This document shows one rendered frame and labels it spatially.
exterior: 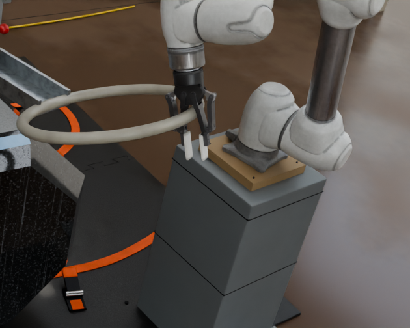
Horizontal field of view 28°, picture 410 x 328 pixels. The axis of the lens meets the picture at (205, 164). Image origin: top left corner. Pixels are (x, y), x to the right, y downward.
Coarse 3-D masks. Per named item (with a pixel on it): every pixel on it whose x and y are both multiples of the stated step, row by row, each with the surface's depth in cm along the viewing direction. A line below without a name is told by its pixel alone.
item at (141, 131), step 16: (64, 96) 229; (80, 96) 231; (96, 96) 234; (32, 112) 217; (192, 112) 202; (32, 128) 199; (128, 128) 192; (144, 128) 192; (160, 128) 194; (80, 144) 192
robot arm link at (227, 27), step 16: (208, 0) 190; (224, 0) 186; (240, 0) 184; (256, 0) 184; (272, 0) 199; (208, 16) 186; (224, 16) 184; (240, 16) 182; (256, 16) 181; (272, 16) 185; (208, 32) 188; (224, 32) 185; (240, 32) 183; (256, 32) 183
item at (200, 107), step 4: (192, 92) 201; (192, 96) 201; (192, 100) 202; (196, 100) 202; (196, 104) 202; (200, 104) 204; (196, 108) 202; (200, 108) 203; (196, 112) 203; (200, 112) 203; (200, 116) 203; (204, 116) 205; (200, 120) 204; (204, 120) 204; (200, 124) 204; (204, 124) 204; (200, 128) 204; (204, 128) 204; (204, 132) 204
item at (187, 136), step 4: (188, 132) 208; (184, 136) 206; (188, 136) 208; (184, 140) 207; (188, 140) 208; (184, 144) 207; (188, 144) 208; (188, 148) 208; (188, 152) 208; (192, 152) 210; (188, 156) 208; (192, 156) 210
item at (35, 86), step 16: (0, 48) 242; (0, 64) 243; (16, 64) 239; (0, 80) 228; (16, 80) 237; (32, 80) 237; (48, 80) 233; (16, 96) 226; (32, 96) 222; (48, 96) 233
